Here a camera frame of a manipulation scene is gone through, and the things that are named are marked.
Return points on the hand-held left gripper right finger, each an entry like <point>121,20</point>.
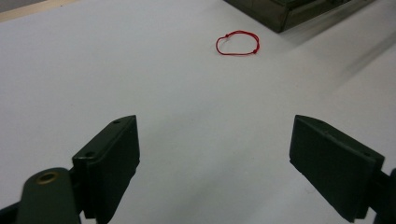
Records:
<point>330,165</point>

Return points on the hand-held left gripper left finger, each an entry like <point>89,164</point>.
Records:
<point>109,168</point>

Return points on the dark transparent box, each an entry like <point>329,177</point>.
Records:
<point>281,12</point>

